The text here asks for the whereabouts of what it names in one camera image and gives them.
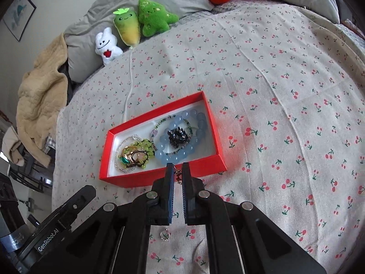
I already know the white bunny plush toy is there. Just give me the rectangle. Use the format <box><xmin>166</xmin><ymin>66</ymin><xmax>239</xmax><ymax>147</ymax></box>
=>
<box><xmin>95</xmin><ymin>27</ymin><xmax>124</xmax><ymax>66</ymax></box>

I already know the cream cloth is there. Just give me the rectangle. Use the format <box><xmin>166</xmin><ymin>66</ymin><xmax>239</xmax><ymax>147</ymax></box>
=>
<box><xmin>1</xmin><ymin>126</ymin><xmax>26</xmax><ymax>166</ymax></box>

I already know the white cable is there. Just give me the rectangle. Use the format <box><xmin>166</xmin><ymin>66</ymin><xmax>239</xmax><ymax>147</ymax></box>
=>
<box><xmin>123</xmin><ymin>46</ymin><xmax>134</xmax><ymax>124</ymax></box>

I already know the light blue bead bracelet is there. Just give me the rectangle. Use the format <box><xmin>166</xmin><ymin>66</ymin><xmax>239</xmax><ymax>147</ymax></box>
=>
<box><xmin>155</xmin><ymin>109</ymin><xmax>206</xmax><ymax>166</ymax></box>

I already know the plaid cloth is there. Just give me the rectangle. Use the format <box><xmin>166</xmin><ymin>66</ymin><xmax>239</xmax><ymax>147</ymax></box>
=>
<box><xmin>43</xmin><ymin>135</ymin><xmax>57</xmax><ymax>152</ymax></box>

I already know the beige quilted blanket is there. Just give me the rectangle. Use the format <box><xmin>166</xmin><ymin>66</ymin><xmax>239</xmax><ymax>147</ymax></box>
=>
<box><xmin>16</xmin><ymin>33</ymin><xmax>69</xmax><ymax>167</ymax></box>

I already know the green bead bracelet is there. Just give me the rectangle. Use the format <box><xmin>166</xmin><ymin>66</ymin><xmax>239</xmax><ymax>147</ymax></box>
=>
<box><xmin>132</xmin><ymin>138</ymin><xmax>157</xmax><ymax>169</ymax></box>

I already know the black cord bracelet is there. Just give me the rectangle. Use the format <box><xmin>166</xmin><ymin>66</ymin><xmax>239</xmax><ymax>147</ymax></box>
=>
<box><xmin>130</xmin><ymin>148</ymin><xmax>149</xmax><ymax>167</ymax></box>

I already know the framed wall picture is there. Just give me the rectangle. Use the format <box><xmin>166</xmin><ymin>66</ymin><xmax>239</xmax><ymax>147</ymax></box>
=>
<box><xmin>1</xmin><ymin>0</ymin><xmax>37</xmax><ymax>42</ymax></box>

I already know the cherry print bedsheet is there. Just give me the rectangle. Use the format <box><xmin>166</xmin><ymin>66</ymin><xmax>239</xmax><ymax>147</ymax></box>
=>
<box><xmin>51</xmin><ymin>0</ymin><xmax>365</xmax><ymax>274</ymax></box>

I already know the black metal rack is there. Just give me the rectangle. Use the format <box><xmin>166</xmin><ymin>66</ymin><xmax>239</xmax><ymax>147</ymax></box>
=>
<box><xmin>8</xmin><ymin>148</ymin><xmax>53</xmax><ymax>192</ymax></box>

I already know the gold ring with green stone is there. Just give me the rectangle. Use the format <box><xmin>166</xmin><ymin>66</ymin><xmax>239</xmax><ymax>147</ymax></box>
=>
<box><xmin>120</xmin><ymin>147</ymin><xmax>134</xmax><ymax>167</ymax></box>

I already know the thin multicolour bead bracelet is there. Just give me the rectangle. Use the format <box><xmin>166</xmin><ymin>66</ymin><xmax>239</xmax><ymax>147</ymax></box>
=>
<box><xmin>151</xmin><ymin>115</ymin><xmax>194</xmax><ymax>152</ymax></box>

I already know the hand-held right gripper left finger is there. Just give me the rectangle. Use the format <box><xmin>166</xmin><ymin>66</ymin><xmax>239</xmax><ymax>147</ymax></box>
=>
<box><xmin>29</xmin><ymin>163</ymin><xmax>175</xmax><ymax>274</ymax></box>

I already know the green star plush toy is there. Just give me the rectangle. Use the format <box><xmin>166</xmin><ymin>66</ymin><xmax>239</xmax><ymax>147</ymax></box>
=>
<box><xmin>138</xmin><ymin>0</ymin><xmax>180</xmax><ymax>37</ymax></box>

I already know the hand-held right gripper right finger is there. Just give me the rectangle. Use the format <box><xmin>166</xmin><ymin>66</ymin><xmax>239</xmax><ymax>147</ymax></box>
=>
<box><xmin>182</xmin><ymin>163</ymin><xmax>327</xmax><ymax>274</ymax></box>

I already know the clear bead bracelet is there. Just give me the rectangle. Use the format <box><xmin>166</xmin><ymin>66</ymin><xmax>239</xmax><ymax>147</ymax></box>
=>
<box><xmin>115</xmin><ymin>134</ymin><xmax>149</xmax><ymax>173</ymax></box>

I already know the black flower ring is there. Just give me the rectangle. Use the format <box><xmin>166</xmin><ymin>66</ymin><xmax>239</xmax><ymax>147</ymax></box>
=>
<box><xmin>167</xmin><ymin>126</ymin><xmax>190</xmax><ymax>148</ymax></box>

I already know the red cardboard box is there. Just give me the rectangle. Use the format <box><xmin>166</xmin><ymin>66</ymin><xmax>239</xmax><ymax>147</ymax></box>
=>
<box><xmin>99</xmin><ymin>91</ymin><xmax>228</xmax><ymax>189</ymax></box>

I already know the green yellow radish plush toy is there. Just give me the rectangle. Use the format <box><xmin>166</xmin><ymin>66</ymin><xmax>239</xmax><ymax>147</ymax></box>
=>
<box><xmin>113</xmin><ymin>7</ymin><xmax>141</xmax><ymax>47</ymax></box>

